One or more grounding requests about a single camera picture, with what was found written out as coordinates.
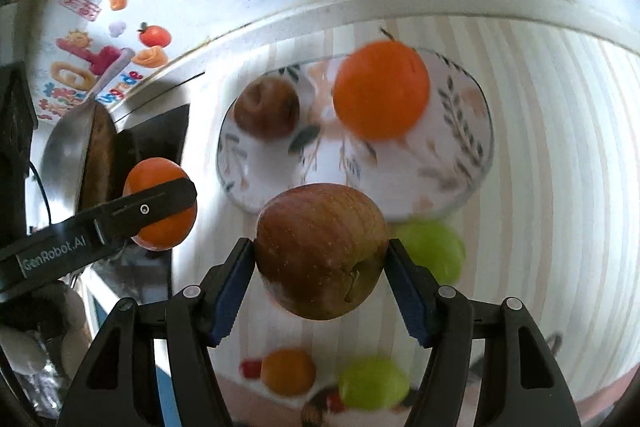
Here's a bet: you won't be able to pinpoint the large red apple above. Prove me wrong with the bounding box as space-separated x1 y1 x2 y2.
253 183 392 321

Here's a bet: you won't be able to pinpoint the metal wok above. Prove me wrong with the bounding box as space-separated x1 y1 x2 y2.
40 48 137 214

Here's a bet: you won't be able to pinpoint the leaf pattern plate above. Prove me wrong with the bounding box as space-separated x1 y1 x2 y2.
216 51 496 221

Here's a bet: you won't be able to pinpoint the dark red apple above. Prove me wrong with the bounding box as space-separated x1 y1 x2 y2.
233 76 301 142

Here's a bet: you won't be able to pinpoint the small orange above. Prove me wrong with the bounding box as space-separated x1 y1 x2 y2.
260 348 317 397

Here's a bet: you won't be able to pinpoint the colourful wall stickers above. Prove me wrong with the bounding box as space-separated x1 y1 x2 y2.
35 0 173 122

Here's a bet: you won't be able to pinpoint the green apple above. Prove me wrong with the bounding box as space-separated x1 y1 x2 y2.
338 356 411 411
394 219 467 286

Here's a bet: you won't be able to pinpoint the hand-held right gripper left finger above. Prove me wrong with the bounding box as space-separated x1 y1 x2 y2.
57 237 256 427

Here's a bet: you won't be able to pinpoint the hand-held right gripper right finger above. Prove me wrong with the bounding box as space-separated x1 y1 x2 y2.
385 238 582 427

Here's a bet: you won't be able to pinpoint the black appliance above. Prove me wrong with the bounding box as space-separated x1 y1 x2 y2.
0 62 40 253

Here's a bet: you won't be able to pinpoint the striped tablecloth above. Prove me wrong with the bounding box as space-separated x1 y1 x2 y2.
207 14 640 413

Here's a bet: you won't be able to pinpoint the orange persimmon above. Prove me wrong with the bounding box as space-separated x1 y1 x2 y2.
122 157 199 253

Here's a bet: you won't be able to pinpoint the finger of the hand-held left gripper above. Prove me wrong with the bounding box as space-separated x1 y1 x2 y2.
94 178 199 249

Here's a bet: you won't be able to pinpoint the large orange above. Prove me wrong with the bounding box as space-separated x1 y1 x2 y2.
332 38 432 142

